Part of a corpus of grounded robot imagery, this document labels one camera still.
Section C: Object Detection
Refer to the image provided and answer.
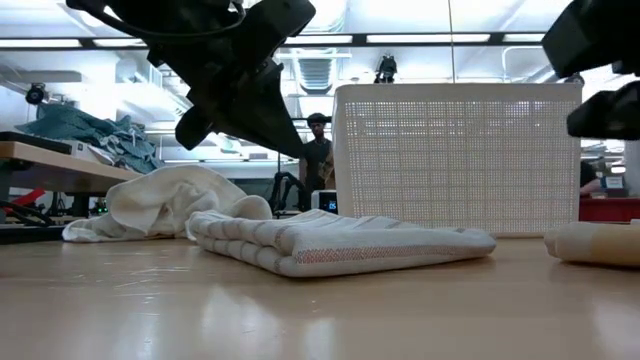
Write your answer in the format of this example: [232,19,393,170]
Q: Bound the black spotlight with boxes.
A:
[24,82,49,106]

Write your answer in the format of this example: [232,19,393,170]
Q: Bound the white digital timer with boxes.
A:
[310,189,339,215]

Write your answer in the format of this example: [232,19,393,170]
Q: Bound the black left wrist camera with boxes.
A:
[239,0,317,66]

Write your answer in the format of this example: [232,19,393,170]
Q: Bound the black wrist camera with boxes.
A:
[239,0,317,66]
[541,0,640,80]

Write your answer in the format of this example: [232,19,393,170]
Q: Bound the teal cloth pile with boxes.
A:
[17,102,164,175]

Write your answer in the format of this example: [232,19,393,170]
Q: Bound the red clamp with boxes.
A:
[4,187,46,211]

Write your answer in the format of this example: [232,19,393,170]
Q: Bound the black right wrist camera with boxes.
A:
[541,0,640,80]

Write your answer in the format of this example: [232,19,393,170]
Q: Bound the white box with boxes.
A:
[69,139,119,166]

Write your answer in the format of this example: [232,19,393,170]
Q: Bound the black cables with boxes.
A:
[0,199,56,227]

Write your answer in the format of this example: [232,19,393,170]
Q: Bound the white perforated plastic basket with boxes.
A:
[332,82,584,236]

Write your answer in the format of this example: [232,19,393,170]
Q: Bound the crumpled white towel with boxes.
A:
[62,164,274,244]

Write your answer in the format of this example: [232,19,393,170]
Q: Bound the black hanging camera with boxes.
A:
[373,53,399,85]

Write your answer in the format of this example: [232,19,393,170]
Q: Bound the yellow checked towel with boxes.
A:
[543,219,640,269]

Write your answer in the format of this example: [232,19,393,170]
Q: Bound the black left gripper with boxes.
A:
[107,0,305,159]

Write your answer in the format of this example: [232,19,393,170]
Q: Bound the person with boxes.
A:
[579,159,609,197]
[298,112,337,212]

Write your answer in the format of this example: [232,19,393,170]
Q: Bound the wooden workbench with grey legs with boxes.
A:
[0,139,144,221]

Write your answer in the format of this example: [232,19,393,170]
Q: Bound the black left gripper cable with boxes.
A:
[65,0,247,40]

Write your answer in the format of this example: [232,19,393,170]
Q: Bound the white pink-striped towel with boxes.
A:
[185,208,498,279]

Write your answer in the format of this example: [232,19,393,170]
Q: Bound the white air vent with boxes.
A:
[292,47,346,96]

